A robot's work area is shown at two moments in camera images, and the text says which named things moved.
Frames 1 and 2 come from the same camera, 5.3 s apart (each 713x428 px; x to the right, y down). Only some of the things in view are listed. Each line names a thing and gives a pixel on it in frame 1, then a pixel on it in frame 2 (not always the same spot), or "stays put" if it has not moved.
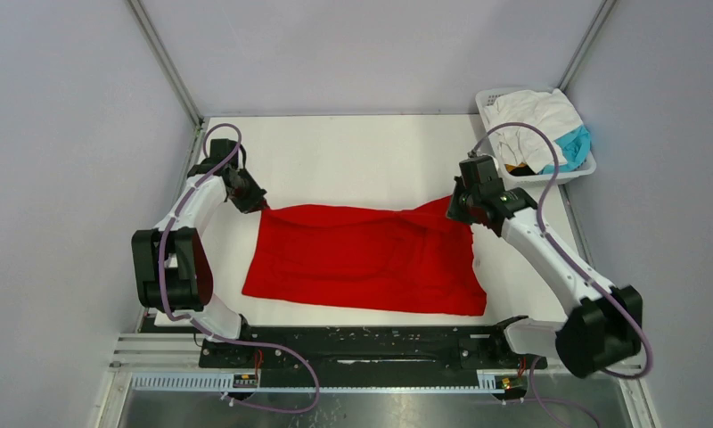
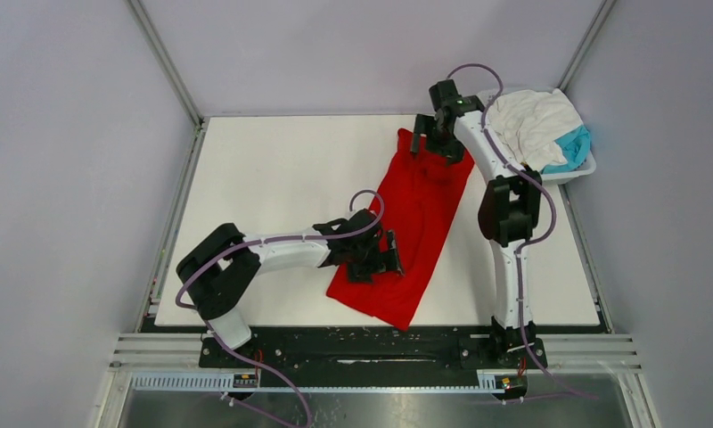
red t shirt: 416,260 -> 419,196
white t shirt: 551,111 stays put
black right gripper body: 461,206 -> 442,144
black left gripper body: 249,193 -> 366,259
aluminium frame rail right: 594,30 stays put
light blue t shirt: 576,145 stays put
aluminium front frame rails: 159,352 stays put
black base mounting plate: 438,348 stays put
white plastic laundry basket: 485,96 stays put
